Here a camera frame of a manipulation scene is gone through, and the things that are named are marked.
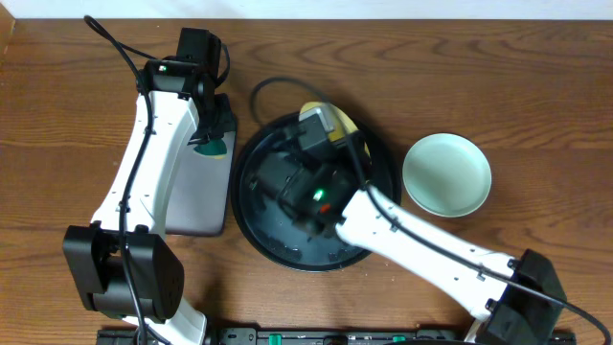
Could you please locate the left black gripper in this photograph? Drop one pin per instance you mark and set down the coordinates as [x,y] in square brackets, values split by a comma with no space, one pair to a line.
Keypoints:
[227,125]

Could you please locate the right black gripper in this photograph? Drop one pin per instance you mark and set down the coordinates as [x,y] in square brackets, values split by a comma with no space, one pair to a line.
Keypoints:
[363,162]

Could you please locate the green yellow sponge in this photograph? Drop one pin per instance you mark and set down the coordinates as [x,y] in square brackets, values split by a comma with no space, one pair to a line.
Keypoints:
[215,149]

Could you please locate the yellow plate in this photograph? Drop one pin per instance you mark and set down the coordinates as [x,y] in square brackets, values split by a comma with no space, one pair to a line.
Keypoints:
[345,129]

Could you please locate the light green plate front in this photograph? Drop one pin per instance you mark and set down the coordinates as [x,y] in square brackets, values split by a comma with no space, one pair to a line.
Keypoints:
[447,175]

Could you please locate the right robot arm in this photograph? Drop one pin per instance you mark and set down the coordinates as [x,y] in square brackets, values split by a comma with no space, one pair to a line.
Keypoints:
[513,301]

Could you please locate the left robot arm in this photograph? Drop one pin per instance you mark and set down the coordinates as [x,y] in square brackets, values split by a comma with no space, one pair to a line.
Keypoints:
[173,179]

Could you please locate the round black tray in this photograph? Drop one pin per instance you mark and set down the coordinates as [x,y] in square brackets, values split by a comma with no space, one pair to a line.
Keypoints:
[305,254]

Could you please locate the rectangular black tray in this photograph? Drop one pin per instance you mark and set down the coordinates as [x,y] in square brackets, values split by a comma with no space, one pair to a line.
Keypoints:
[198,199]

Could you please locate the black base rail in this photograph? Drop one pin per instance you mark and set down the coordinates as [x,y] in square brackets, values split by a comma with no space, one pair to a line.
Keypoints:
[251,336]

